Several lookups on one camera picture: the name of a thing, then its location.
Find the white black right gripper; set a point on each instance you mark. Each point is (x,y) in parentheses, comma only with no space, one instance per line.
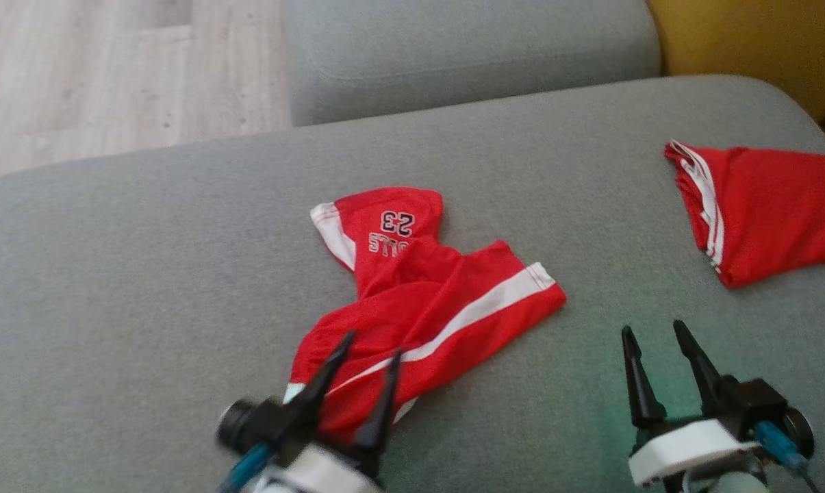
(686,448)

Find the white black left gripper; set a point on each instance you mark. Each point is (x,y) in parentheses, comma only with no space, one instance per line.
(316,472)

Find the red white-striped basketball shorts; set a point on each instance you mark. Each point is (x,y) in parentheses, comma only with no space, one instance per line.
(419,301)

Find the red white basketball jersey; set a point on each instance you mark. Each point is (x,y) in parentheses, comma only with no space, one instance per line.
(775,212)

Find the large grey sofa seat cushion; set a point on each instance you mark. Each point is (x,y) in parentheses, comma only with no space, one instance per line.
(145,274)

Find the yellow upholstered furniture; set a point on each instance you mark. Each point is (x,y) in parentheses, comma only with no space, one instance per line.
(761,41)

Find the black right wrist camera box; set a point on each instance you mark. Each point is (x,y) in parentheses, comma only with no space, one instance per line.
(761,404)

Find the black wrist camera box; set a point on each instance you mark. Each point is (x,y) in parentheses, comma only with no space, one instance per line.
(761,404)
(251,424)

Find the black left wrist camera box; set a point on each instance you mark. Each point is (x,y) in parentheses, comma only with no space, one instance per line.
(251,424)

